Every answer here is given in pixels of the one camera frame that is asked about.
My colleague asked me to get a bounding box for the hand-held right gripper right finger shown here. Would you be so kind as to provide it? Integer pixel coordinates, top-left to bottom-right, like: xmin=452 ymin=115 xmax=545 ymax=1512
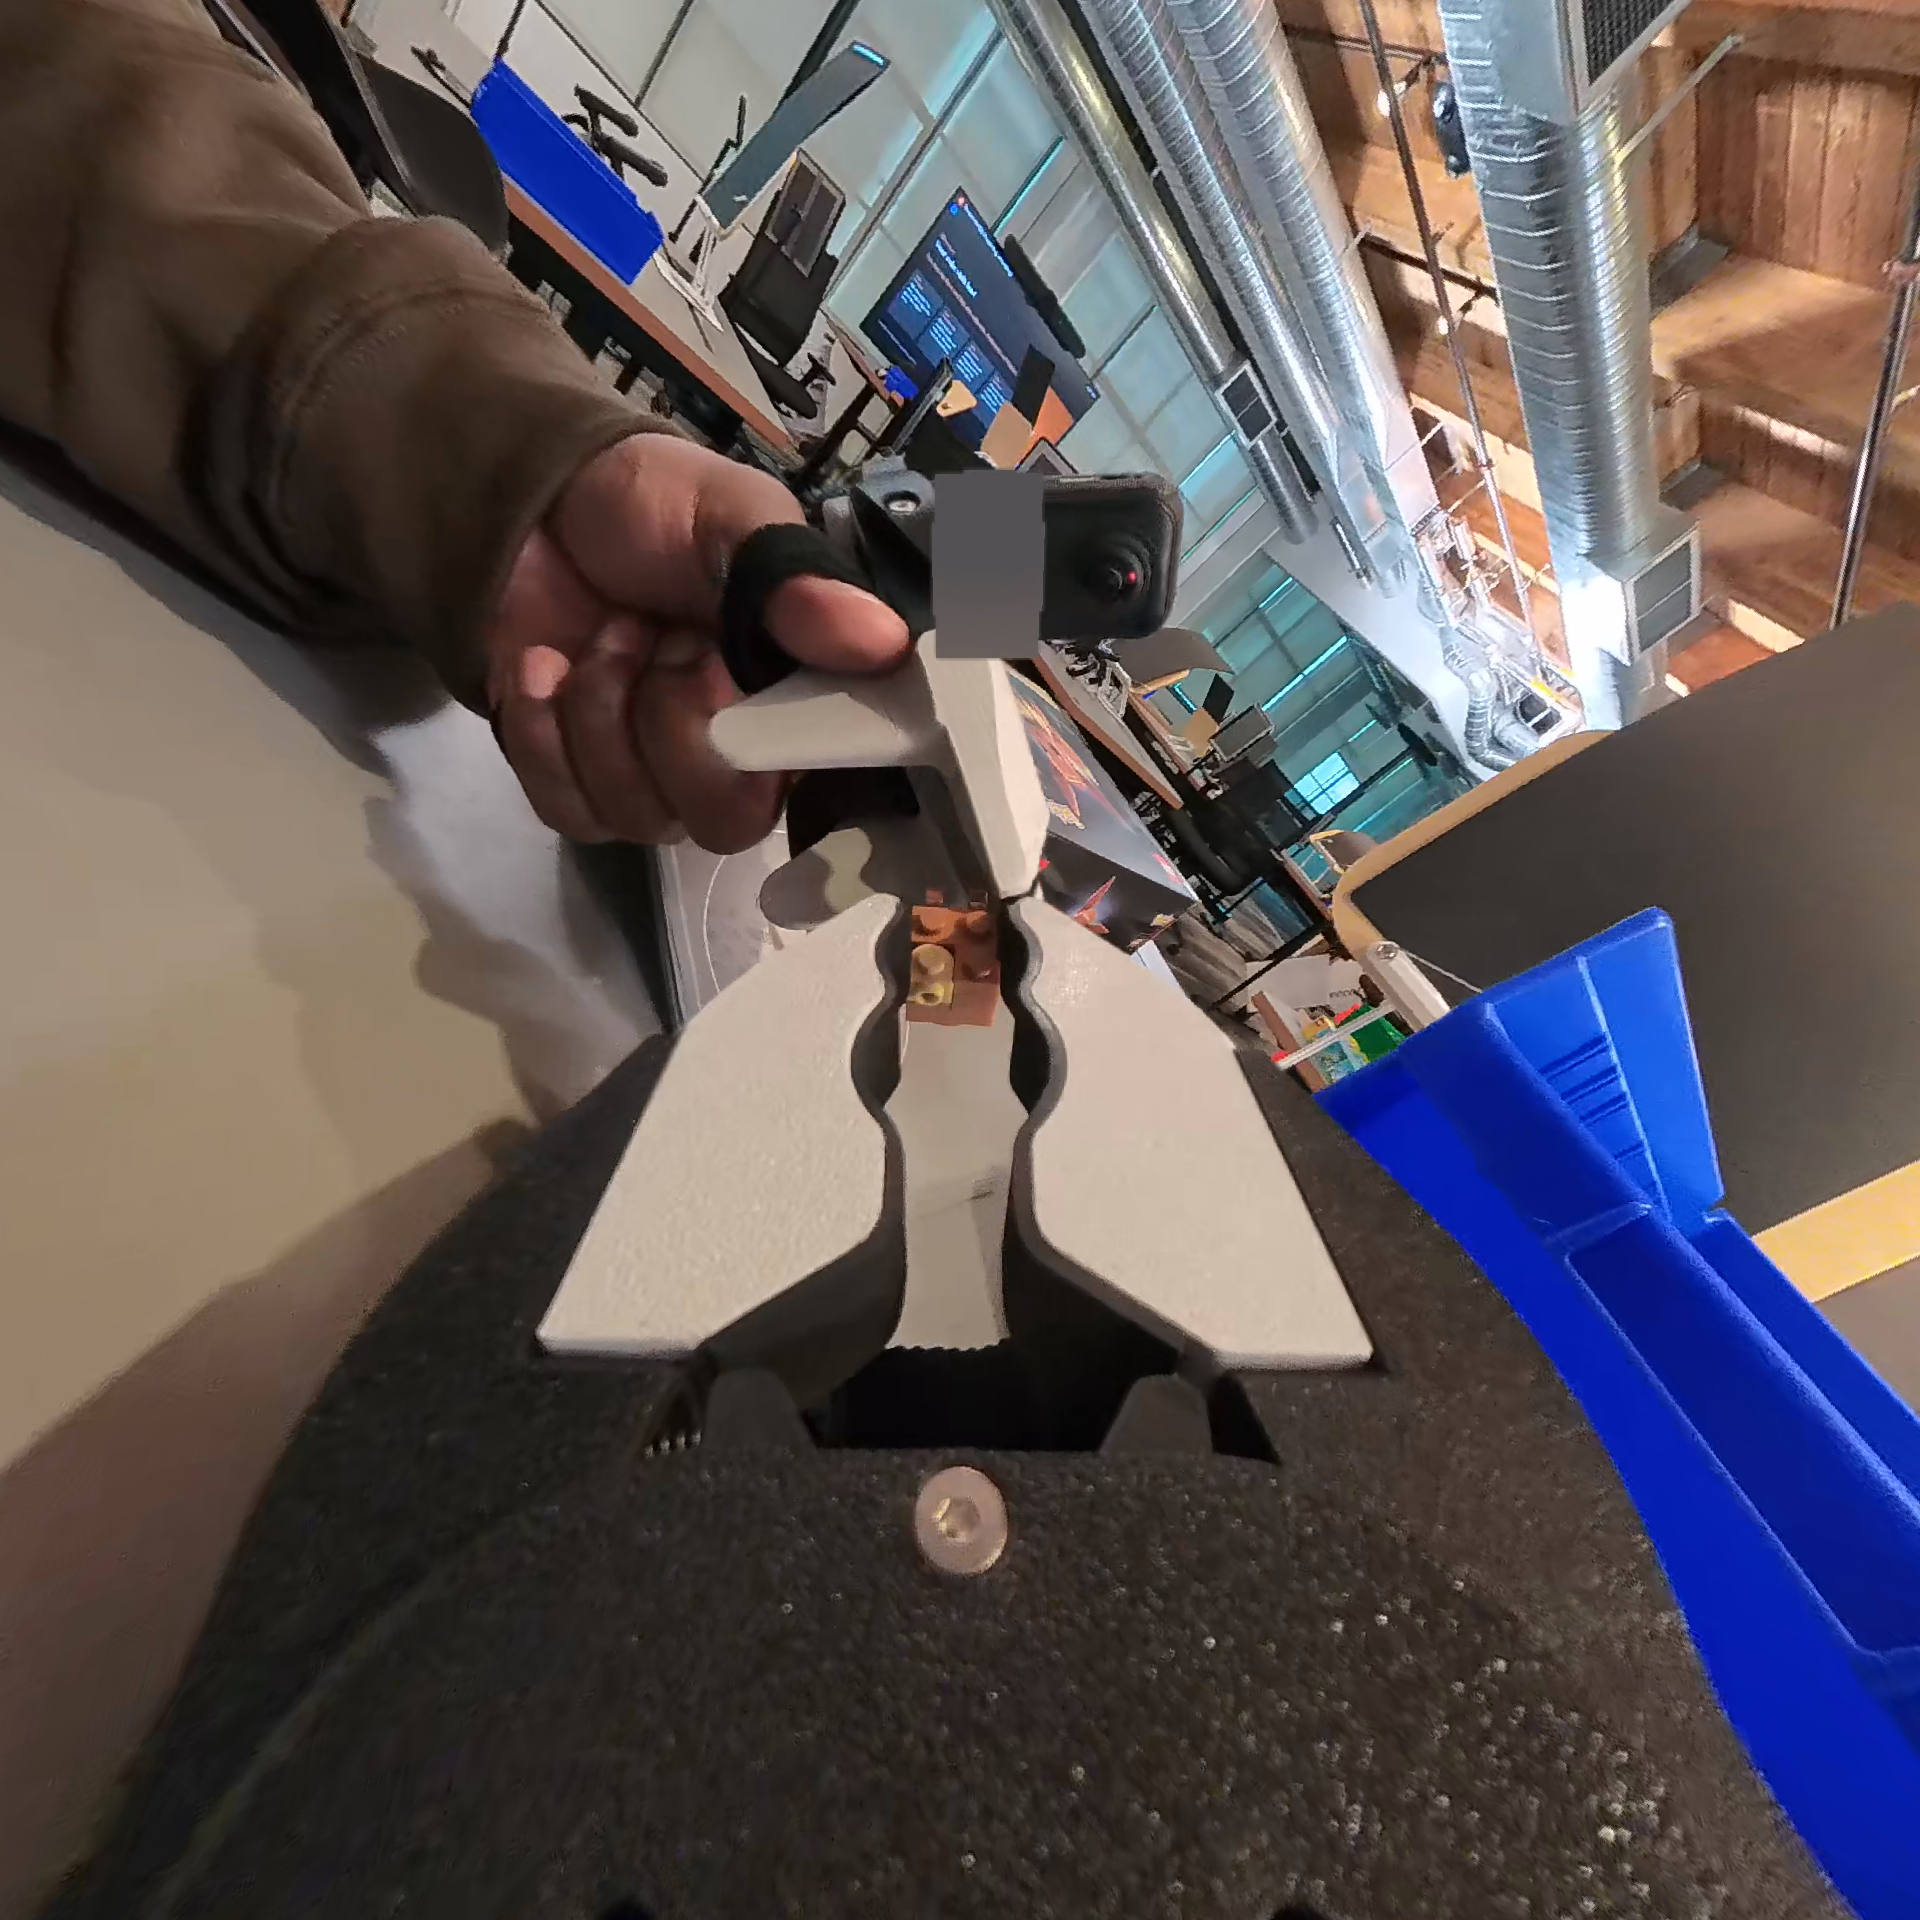
xmin=1010 ymin=898 xmax=1378 ymax=1379

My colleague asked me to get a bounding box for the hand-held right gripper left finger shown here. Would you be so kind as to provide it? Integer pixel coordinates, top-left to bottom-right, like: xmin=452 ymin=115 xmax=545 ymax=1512
xmin=534 ymin=901 xmax=904 ymax=1369

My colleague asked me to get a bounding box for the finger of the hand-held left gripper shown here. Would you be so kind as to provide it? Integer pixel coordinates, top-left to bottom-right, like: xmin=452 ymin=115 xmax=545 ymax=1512
xmin=912 ymin=643 xmax=1054 ymax=908
xmin=706 ymin=664 xmax=939 ymax=857

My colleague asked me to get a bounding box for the small orange brick assembly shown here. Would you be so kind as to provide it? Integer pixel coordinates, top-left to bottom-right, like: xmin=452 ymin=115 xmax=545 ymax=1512
xmin=898 ymin=898 xmax=1013 ymax=1025

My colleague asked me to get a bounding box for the person's left forearm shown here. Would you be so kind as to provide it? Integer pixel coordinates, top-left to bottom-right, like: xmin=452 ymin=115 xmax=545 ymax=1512
xmin=0 ymin=0 xmax=685 ymax=716

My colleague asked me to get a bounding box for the grey desk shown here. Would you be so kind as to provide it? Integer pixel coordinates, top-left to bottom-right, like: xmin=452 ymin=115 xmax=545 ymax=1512
xmin=0 ymin=451 xmax=781 ymax=1920

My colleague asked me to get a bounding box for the person's left hand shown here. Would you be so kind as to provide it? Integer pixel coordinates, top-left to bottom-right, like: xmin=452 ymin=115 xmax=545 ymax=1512
xmin=481 ymin=434 xmax=920 ymax=854

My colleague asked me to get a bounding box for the colourful printed toy box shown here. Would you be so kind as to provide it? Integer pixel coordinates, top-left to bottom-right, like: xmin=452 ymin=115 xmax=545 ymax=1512
xmin=1000 ymin=677 xmax=1206 ymax=939

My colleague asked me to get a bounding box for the black computer monitor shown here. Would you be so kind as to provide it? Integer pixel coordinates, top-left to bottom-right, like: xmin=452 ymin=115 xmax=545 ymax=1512
xmin=858 ymin=189 xmax=1103 ymax=427

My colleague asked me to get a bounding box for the black board with wooden edge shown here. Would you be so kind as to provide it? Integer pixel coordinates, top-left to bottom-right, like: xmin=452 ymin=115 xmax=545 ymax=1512
xmin=1329 ymin=594 xmax=1920 ymax=1410

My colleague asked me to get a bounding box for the small blue storage bin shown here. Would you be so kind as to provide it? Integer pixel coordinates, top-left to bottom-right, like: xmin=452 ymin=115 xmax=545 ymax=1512
xmin=469 ymin=56 xmax=669 ymax=289

